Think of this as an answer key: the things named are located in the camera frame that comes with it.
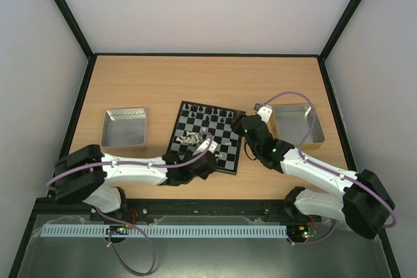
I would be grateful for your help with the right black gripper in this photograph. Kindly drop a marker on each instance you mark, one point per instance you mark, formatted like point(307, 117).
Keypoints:
point(240, 122)

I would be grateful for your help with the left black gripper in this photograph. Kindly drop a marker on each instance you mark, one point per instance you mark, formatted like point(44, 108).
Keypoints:
point(204, 176)

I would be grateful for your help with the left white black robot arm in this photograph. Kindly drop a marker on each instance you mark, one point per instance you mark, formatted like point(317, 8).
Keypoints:
point(88, 175)

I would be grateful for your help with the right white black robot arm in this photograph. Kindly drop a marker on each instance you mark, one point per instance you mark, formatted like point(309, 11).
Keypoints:
point(357, 199)

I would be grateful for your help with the pile of white pieces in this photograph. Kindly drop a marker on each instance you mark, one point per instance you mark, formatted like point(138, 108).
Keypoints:
point(191, 138)

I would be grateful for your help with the gold sided metal tin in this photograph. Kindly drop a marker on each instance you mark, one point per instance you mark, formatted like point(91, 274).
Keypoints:
point(292, 122)

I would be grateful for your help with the silver embossed metal tin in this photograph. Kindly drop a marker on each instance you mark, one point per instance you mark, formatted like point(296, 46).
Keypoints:
point(124, 128)

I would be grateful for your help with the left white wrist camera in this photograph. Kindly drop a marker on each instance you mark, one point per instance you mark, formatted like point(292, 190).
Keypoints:
point(210, 146)

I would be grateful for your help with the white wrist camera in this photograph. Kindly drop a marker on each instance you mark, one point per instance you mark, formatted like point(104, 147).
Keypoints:
point(210, 146)
point(264, 111)

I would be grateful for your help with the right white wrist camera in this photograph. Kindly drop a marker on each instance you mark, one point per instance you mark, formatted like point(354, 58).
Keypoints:
point(264, 111)

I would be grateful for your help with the light blue slotted cable duct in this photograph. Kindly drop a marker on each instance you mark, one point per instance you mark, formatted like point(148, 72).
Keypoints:
point(165, 231)

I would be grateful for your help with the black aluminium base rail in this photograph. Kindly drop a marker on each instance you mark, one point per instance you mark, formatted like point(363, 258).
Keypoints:
point(147, 210)

